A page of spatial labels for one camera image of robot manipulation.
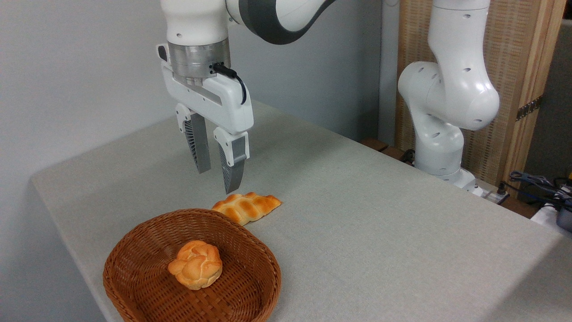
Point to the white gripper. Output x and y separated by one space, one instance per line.
232 109

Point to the round knotted bread roll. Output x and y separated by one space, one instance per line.
196 264

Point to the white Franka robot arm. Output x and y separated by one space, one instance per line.
449 89

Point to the long braided bread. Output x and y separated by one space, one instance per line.
248 206

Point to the brown wicker basket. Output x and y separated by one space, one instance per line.
147 286

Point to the brown wooden block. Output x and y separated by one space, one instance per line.
374 144

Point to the grey tablecloth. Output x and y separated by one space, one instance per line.
380 223

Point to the wooden woven folding screen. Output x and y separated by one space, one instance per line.
509 53

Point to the dark metal screen hinge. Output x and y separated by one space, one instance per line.
529 108

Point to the dark grey partition panel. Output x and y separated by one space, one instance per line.
556 112

